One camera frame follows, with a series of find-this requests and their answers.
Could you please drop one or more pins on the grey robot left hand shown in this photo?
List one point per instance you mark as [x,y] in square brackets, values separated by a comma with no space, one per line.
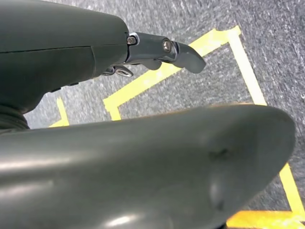
[119,177]

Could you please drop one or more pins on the yellow floor tape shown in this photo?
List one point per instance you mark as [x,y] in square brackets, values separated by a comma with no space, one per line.
[62,110]
[138,85]

